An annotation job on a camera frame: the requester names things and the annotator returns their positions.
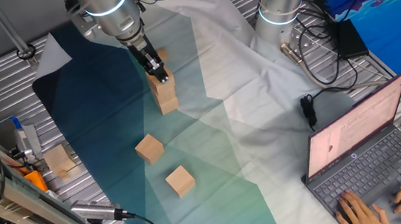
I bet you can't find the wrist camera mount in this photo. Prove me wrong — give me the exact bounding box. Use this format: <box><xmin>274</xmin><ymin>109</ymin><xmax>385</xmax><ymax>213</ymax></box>
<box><xmin>69</xmin><ymin>8</ymin><xmax>106</xmax><ymax>44</ymax></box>

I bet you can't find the black ring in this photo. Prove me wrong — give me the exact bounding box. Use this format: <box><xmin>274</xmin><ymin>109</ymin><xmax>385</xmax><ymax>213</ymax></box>
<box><xmin>16</xmin><ymin>42</ymin><xmax>38</xmax><ymax>62</ymax></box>

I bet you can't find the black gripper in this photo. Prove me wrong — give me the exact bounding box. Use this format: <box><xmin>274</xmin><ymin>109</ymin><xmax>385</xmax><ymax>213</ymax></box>
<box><xmin>126</xmin><ymin>36</ymin><xmax>171</xmax><ymax>88</ymax></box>

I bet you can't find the black power cable with bundle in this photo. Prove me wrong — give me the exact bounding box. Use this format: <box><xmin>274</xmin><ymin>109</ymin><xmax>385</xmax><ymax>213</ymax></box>
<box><xmin>296</xmin><ymin>68</ymin><xmax>365</xmax><ymax>134</ymax></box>

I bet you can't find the blue green white cloth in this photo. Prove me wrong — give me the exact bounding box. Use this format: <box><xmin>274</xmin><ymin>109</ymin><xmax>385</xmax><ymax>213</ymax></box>
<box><xmin>22</xmin><ymin>0</ymin><xmax>370</xmax><ymax>224</ymax></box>

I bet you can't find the person's left hand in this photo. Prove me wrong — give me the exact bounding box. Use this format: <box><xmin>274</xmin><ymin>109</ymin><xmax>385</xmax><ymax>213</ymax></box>
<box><xmin>332</xmin><ymin>185</ymin><xmax>391</xmax><ymax>224</ymax></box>

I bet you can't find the grey metal pole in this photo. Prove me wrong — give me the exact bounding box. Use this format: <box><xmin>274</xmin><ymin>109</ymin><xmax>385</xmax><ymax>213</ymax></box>
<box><xmin>0</xmin><ymin>0</ymin><xmax>39</xmax><ymax>70</ymax></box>

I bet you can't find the grey laptop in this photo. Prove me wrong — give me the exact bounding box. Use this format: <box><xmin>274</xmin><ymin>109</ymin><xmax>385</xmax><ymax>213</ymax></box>
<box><xmin>290</xmin><ymin>68</ymin><xmax>401</xmax><ymax>224</ymax></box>

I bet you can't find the silver camera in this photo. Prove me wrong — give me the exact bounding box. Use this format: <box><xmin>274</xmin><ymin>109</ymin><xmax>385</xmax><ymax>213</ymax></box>
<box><xmin>69</xmin><ymin>195</ymin><xmax>127</xmax><ymax>224</ymax></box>

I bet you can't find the blue printed poster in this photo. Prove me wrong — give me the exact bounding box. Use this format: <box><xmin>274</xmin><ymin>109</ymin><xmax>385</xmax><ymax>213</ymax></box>
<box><xmin>306</xmin><ymin>0</ymin><xmax>401</xmax><ymax>95</ymax></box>

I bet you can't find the black round cable connector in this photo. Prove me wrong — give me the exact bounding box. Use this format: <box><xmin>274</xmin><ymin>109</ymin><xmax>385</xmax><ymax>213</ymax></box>
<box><xmin>63</xmin><ymin>0</ymin><xmax>81</xmax><ymax>13</ymax></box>

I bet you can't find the black power adapter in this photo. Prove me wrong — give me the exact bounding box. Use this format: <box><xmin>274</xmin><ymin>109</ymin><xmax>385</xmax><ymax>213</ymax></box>
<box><xmin>332</xmin><ymin>17</ymin><xmax>370</xmax><ymax>61</ymax></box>

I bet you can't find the aluminium frame bar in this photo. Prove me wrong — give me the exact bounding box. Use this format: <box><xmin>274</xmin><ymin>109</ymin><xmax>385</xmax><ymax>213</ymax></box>
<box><xmin>0</xmin><ymin>135</ymin><xmax>127</xmax><ymax>224</ymax></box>

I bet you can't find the small wooden cube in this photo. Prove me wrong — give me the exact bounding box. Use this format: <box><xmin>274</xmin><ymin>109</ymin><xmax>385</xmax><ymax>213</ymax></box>
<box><xmin>155</xmin><ymin>47</ymin><xmax>169</xmax><ymax>64</ymax></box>

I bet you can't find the orange box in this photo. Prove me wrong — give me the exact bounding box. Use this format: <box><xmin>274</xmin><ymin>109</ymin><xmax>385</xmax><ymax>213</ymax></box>
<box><xmin>23</xmin><ymin>168</ymin><xmax>49</xmax><ymax>194</ymax></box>

